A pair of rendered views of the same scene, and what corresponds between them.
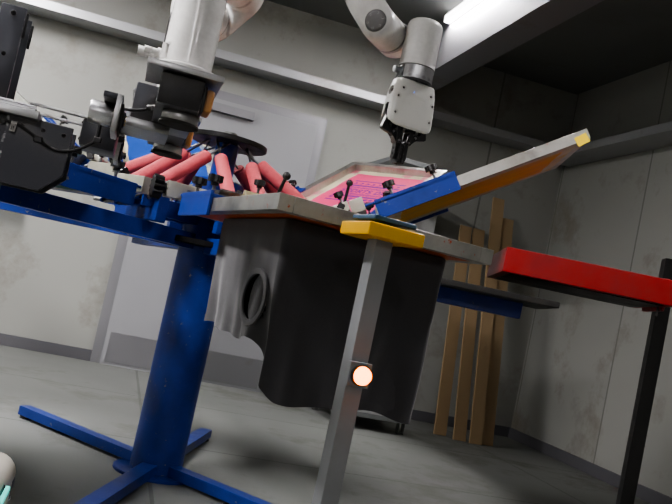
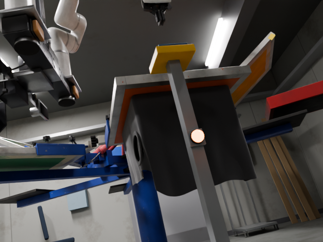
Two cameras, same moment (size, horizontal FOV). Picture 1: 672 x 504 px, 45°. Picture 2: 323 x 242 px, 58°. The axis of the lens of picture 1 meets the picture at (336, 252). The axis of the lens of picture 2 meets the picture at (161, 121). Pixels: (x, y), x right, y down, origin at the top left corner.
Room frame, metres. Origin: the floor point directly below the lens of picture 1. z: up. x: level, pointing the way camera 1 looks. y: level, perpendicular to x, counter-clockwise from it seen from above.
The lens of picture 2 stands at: (0.80, -0.14, 0.44)
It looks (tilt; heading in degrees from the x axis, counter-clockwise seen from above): 19 degrees up; 9
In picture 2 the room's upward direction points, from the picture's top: 13 degrees counter-clockwise
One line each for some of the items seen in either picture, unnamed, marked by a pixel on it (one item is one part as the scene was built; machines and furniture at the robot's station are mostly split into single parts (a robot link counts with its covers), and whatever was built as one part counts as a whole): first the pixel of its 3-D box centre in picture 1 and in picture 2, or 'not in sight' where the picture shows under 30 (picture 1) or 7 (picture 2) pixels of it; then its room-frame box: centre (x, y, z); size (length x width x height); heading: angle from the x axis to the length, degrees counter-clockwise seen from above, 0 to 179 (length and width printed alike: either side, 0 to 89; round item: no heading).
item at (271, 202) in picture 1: (321, 229); (166, 113); (2.23, 0.05, 0.97); 0.79 x 0.58 x 0.04; 26
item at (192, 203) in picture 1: (201, 205); (110, 134); (2.33, 0.40, 0.98); 0.30 x 0.05 x 0.07; 26
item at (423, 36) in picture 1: (406, 45); not in sight; (1.70, -0.05, 1.35); 0.15 x 0.10 x 0.11; 64
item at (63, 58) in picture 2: not in sight; (57, 71); (1.93, 0.47, 1.21); 0.16 x 0.13 x 0.15; 104
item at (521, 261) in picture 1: (575, 279); (307, 100); (3.07, -0.91, 1.06); 0.61 x 0.46 x 0.12; 86
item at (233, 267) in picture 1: (251, 289); (141, 151); (2.10, 0.19, 0.77); 0.46 x 0.09 x 0.36; 26
